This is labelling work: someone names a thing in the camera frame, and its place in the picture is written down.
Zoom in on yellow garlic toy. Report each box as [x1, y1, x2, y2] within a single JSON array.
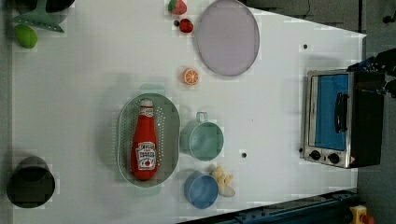
[[211, 166, 235, 197]]

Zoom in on dark red strawberry toy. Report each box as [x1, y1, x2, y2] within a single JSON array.
[[178, 19, 193, 34]]

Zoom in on orange slice toy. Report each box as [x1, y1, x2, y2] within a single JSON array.
[[181, 68, 199, 85]]

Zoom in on green oval strainer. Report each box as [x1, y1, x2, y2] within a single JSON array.
[[117, 83, 180, 196]]

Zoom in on blue metal frame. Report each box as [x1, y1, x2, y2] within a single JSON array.
[[178, 190, 360, 224]]

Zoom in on black cup lower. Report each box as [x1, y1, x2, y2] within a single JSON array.
[[7, 156, 56, 208]]

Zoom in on green mug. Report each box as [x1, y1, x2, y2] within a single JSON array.
[[179, 112, 224, 161]]

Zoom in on light red strawberry toy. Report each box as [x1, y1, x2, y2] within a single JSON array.
[[168, 0, 187, 15]]

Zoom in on green slotted spatula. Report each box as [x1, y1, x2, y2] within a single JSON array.
[[11, 0, 64, 33]]

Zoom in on blue cup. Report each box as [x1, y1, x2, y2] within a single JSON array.
[[184, 171, 219, 209]]

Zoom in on grey round plate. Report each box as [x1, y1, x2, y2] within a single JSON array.
[[194, 0, 260, 76]]

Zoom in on red ketchup bottle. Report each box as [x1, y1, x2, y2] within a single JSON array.
[[131, 99, 157, 181]]

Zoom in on green lime toy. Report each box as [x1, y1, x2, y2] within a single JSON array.
[[14, 24, 38, 49]]

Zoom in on silver toaster oven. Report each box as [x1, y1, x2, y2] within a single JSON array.
[[304, 70, 385, 169]]

